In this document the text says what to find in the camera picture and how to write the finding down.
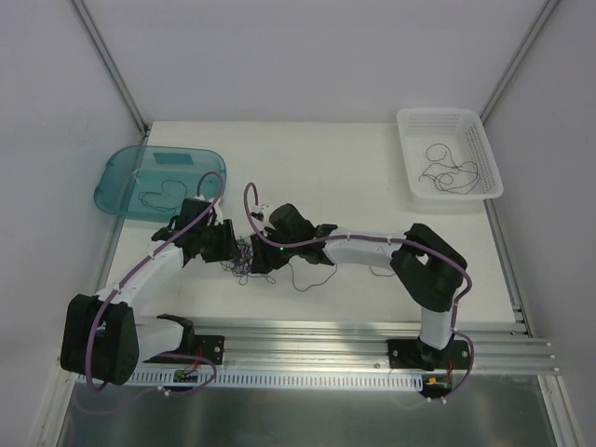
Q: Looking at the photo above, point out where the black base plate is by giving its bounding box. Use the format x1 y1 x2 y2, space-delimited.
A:
386 338 472 372
190 335 225 365

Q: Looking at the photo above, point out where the aluminium frame post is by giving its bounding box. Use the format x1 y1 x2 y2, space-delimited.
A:
69 0 150 139
480 0 562 124

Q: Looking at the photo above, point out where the teal translucent plastic bin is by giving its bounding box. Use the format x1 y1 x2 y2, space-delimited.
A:
94 145 227 223

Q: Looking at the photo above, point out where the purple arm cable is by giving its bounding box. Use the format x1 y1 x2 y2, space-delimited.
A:
83 170 227 397
244 182 476 406

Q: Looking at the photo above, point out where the white perforated plastic basket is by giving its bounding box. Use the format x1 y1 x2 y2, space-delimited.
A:
397 107 504 212

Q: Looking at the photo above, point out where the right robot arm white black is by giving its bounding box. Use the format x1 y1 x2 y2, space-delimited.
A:
245 203 472 371

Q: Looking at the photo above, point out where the black cable in teal bin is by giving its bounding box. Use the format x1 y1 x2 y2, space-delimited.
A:
139 180 190 213

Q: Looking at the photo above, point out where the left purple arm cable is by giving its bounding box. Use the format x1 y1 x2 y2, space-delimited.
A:
83 170 227 397

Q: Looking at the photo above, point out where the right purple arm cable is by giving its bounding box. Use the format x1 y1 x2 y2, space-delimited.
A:
244 182 476 406

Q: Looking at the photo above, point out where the aluminium mounting rail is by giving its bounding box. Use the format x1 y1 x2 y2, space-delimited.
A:
193 318 561 375

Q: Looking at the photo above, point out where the purple thin cable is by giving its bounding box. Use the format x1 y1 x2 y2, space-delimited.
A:
288 263 401 293

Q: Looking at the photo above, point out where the white slotted cable duct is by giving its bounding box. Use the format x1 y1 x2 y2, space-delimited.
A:
76 370 425 391

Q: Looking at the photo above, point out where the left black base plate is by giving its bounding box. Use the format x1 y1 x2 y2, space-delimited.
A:
190 335 225 365

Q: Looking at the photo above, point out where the left aluminium frame post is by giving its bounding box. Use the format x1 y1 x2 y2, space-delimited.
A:
69 0 150 139

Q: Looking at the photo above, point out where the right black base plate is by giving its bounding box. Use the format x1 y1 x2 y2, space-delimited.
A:
386 338 472 372

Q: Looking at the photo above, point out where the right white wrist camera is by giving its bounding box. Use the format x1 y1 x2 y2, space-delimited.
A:
251 204 277 224

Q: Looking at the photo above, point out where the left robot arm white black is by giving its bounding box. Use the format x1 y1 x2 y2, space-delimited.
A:
60 196 238 390

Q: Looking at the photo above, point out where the right aluminium frame post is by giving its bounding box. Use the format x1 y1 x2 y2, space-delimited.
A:
480 0 562 124

